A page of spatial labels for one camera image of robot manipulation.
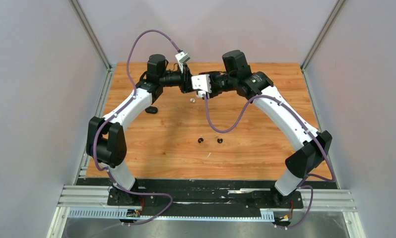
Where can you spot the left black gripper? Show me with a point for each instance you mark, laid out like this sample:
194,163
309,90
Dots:
185,82

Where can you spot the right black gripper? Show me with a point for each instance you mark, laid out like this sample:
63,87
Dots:
214,92

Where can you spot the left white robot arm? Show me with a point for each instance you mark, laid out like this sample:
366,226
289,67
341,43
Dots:
106,141

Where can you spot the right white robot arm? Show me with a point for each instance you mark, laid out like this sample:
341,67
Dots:
311,146

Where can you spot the black earbud charging case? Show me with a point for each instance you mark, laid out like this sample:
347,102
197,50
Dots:
151,110

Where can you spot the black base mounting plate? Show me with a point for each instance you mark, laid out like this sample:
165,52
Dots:
204,198

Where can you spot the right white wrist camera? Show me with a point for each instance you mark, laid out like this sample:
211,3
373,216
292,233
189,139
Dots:
201,84

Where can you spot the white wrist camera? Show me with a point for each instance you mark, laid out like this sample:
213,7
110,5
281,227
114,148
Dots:
182,58
201,84

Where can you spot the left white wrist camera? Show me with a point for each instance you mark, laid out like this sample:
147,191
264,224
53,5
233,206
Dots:
182,58

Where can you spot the aluminium frame rail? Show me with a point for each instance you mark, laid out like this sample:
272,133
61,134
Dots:
90,201

